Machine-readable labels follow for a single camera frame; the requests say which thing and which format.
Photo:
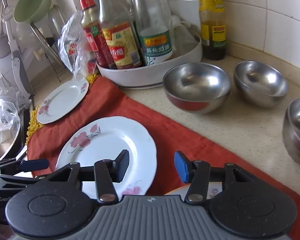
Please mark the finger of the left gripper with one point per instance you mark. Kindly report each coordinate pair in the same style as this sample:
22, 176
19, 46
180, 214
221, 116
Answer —
33, 165

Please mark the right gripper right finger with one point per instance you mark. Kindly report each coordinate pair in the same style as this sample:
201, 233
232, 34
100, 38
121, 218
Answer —
196, 173

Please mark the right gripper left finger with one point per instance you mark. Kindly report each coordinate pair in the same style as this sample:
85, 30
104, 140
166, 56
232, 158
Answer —
107, 172

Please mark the large floral white plate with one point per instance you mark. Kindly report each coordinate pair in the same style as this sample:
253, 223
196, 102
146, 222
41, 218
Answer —
105, 138

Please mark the large steel bowl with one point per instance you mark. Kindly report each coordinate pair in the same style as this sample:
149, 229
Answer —
197, 87

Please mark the orange-red cloth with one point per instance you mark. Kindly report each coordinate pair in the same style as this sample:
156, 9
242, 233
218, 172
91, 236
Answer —
104, 99

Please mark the crumpled plastic bag left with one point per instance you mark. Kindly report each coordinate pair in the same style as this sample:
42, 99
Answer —
12, 102

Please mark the small floral white plate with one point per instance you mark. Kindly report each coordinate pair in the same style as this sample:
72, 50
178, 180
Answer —
62, 101

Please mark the white hanging utensil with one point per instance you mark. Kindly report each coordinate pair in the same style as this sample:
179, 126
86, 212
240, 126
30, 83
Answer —
18, 69

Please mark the white rotating condiment tray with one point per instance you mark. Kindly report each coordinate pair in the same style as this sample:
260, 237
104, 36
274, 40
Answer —
150, 76

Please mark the right steel bowl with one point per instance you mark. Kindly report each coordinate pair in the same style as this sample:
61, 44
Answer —
291, 130

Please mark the middle steel bowl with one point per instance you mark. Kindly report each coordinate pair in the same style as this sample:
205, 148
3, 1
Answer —
260, 84

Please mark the yellow cap vinegar bottle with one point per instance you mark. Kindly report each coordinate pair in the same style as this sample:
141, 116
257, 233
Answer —
119, 34

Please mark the clear plastic bag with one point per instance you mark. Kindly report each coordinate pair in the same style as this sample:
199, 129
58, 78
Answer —
74, 49

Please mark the small clear glass jar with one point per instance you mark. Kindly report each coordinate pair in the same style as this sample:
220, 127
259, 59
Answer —
184, 41

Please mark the metal dish rack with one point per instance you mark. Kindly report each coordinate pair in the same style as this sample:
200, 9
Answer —
56, 19

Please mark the purple label soy bottle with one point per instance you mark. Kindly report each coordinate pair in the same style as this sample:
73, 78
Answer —
153, 31

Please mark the red label sauce bottle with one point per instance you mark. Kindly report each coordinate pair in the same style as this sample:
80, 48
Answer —
94, 35

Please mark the yellow-green label oil bottle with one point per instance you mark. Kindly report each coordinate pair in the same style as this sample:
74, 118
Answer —
213, 28

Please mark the green plastic bowl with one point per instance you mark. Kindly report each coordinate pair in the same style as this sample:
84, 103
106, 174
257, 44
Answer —
31, 11

